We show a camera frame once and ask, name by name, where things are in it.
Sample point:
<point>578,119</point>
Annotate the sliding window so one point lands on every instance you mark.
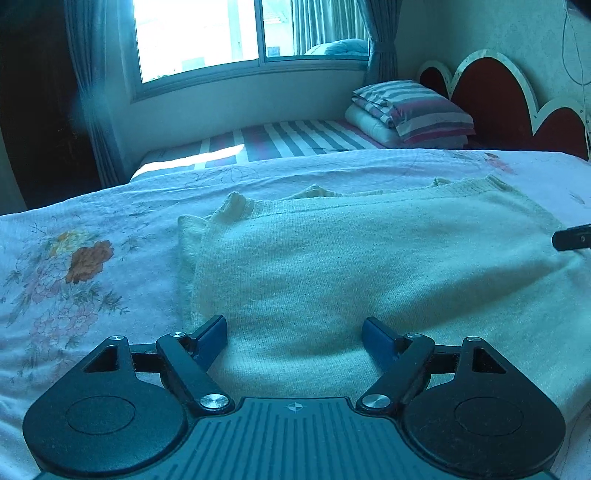
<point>203,37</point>

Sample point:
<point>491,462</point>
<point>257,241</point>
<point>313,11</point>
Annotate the blue curtain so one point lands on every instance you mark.
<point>99,92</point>
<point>385,41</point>

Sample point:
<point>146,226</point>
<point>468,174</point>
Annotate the white folded quilt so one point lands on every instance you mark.
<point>369,124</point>

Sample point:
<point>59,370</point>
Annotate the light blue blanket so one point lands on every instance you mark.
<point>339,47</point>

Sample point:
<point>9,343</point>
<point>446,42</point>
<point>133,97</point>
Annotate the floral bed sheet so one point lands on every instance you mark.
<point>83,277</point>

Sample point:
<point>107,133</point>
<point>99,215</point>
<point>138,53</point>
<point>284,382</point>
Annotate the striped folded pillows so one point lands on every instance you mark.
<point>415,106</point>

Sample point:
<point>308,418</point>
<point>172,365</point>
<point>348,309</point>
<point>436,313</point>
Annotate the striped mattress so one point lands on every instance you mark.
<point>286,138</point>

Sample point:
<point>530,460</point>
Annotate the sheer curtain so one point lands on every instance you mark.
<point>323,21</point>

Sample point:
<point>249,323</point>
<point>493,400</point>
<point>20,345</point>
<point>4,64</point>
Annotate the red scalloped headboard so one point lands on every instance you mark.
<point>498,101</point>

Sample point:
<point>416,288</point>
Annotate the cream knitted sweater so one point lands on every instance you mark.
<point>351,267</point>

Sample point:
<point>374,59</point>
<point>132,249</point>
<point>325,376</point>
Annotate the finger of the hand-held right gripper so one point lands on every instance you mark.
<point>572,239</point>

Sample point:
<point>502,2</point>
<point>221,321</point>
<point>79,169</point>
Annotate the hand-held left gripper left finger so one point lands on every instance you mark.
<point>210,334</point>

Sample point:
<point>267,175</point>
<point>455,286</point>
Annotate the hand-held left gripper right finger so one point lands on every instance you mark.
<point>381,339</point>

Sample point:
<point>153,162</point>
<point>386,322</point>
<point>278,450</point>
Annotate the dark wooden wardrobe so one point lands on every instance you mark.
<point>37,92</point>

